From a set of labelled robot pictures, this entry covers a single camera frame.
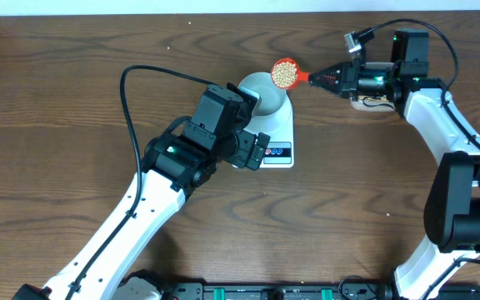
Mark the white digital kitchen scale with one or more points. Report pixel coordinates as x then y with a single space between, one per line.
279 126

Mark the clear plastic soybean container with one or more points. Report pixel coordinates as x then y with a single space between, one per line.
371 104

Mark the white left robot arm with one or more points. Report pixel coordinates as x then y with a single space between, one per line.
172 166

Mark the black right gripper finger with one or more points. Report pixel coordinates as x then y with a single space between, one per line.
327 71
328 84

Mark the white plastic bowl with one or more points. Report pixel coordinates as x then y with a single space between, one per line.
272 98

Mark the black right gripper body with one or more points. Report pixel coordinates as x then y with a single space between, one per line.
351 79

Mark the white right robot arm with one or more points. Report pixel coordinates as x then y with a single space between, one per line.
452 211

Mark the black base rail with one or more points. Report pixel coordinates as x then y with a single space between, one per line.
143 285

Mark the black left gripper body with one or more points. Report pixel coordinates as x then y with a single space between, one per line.
244 142

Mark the red plastic measuring scoop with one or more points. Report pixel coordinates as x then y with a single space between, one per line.
286 74

